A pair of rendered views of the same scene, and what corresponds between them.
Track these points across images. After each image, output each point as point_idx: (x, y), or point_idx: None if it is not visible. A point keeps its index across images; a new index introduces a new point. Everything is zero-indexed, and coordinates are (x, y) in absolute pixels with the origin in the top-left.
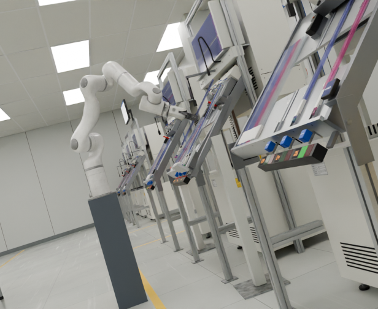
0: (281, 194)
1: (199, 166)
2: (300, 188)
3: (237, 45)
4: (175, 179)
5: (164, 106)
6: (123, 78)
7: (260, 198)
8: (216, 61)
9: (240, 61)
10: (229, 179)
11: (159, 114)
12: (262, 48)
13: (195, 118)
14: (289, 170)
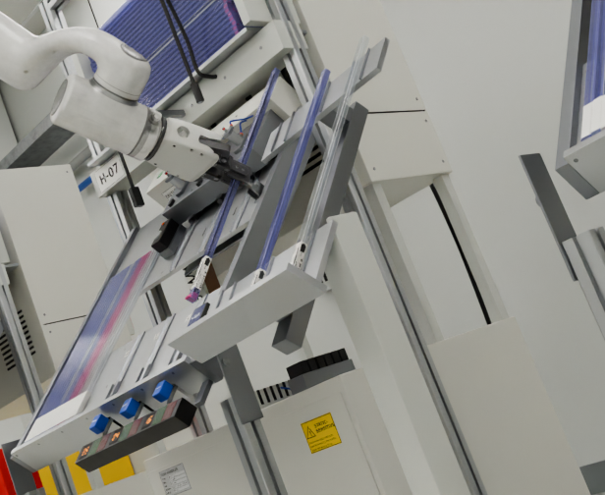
0: (461, 456)
1: (305, 310)
2: (491, 444)
3: (288, 20)
4: (88, 444)
5: (148, 119)
6: None
7: (405, 475)
8: (198, 78)
9: (302, 64)
10: (402, 358)
11: (128, 144)
12: (339, 49)
13: (245, 172)
14: (456, 388)
